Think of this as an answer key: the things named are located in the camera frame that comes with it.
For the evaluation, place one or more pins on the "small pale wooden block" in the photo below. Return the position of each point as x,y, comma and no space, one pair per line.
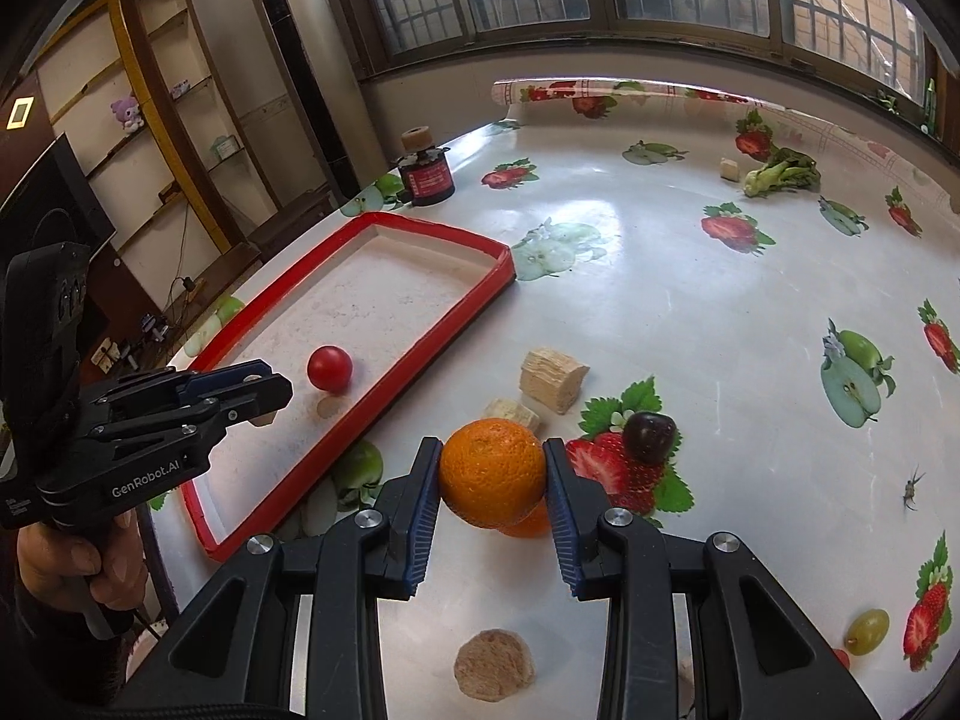
514,412

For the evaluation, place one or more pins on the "tiny wooden block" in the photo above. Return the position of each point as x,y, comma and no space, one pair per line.
730,169

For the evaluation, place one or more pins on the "fruit print tablecloth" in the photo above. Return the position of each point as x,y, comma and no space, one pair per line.
675,300

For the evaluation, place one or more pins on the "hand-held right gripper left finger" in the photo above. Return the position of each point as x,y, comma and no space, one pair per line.
424,517

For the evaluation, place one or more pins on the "red rimmed white tray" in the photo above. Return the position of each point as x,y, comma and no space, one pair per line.
360,300

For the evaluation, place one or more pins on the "wedge cut wooden block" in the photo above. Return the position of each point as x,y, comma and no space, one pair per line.
551,379

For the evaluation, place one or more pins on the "black television screen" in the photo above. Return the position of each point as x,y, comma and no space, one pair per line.
52,202

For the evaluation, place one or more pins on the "green grape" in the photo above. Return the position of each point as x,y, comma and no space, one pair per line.
868,630

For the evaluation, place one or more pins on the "black red cylindrical canister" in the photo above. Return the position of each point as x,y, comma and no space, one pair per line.
426,178

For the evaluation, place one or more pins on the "tall white air conditioner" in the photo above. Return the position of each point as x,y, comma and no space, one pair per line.
315,75

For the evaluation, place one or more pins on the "person's left forearm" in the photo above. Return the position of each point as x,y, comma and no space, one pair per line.
52,652

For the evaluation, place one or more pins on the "green bottle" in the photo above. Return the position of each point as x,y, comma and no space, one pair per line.
931,105

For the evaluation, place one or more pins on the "person's left hand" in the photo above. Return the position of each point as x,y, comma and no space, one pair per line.
124,570

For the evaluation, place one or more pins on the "green leafy vegetable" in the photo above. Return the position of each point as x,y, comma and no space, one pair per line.
780,174

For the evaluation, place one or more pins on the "round wooden block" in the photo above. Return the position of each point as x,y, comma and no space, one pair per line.
495,666

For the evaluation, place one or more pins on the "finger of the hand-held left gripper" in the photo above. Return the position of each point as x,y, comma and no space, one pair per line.
255,397
225,377

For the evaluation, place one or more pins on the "yellow framed wall shelf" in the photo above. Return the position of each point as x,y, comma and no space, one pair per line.
157,112

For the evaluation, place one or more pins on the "dark wooden chair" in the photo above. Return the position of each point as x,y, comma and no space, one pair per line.
296,221

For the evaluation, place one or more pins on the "pale green box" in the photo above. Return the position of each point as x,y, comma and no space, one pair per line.
225,151

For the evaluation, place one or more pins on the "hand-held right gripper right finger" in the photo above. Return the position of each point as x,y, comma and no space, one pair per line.
566,532

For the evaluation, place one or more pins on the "purple plush toy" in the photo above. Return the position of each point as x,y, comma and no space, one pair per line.
127,112

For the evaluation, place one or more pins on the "orange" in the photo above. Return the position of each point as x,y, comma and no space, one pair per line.
487,465

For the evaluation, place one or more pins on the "short wooden block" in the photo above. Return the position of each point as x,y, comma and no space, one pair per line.
262,418

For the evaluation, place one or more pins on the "red tomato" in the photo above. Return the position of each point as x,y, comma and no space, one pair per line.
328,367
841,658

